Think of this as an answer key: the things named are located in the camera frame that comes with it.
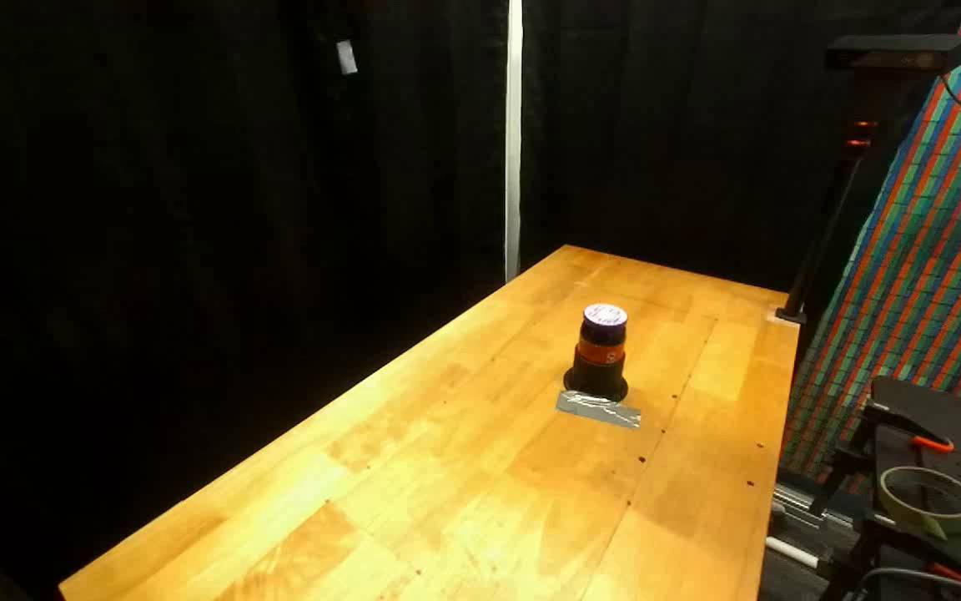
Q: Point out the red black cylindrical object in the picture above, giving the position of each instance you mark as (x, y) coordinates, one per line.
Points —
(601, 383)

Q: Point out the colourful patterned board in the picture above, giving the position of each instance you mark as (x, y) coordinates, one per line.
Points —
(927, 277)

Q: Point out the black metal plate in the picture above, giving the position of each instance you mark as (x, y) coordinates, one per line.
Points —
(949, 413)

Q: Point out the black tripod stand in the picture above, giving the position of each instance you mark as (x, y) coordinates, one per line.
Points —
(885, 68)

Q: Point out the greenish tape roll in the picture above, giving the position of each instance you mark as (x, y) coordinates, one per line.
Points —
(892, 501)

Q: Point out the small white tag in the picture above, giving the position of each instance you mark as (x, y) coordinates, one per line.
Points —
(349, 59)

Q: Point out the white vertical pole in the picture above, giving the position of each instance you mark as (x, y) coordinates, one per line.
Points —
(513, 137)

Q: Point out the black curtain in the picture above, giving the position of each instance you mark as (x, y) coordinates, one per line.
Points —
(169, 221)

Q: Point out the aluminium rail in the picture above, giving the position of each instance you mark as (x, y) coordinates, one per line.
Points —
(799, 523)

